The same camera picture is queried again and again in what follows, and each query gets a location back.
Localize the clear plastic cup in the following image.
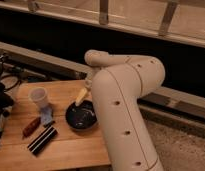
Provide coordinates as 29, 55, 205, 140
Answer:
28, 87, 49, 108

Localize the blue crumpled cloth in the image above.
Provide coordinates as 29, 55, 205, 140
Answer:
40, 106, 53, 127

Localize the black striped rectangular block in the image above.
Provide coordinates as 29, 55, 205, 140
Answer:
27, 126, 58, 156

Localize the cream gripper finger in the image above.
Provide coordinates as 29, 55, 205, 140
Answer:
75, 88, 88, 106

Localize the black cable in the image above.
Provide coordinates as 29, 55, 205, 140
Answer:
0, 73, 23, 93

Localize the wooden board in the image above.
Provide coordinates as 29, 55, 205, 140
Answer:
0, 80, 110, 171

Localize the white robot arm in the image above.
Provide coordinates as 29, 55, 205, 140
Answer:
76, 50, 165, 171

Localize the black equipment at left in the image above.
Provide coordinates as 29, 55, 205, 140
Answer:
0, 55, 14, 138

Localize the dark ceramic bowl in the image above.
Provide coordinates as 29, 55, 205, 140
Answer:
65, 100, 97, 130

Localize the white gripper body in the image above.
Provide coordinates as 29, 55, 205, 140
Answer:
85, 68, 100, 91

